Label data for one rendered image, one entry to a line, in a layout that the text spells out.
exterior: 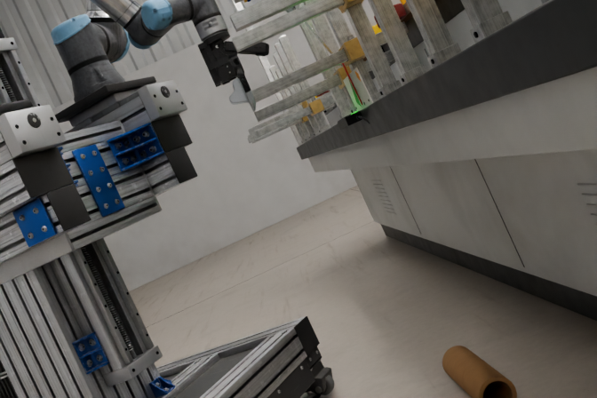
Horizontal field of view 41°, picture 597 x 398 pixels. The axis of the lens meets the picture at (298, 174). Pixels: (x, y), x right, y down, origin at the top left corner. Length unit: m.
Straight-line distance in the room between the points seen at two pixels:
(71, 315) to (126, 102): 0.57
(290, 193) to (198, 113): 1.49
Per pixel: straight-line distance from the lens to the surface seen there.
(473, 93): 1.19
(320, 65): 2.04
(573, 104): 1.01
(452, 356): 1.95
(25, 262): 1.99
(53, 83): 10.05
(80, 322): 2.10
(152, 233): 9.80
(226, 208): 9.70
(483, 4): 1.12
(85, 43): 2.25
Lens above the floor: 0.67
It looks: 1 degrees down
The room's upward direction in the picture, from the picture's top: 25 degrees counter-clockwise
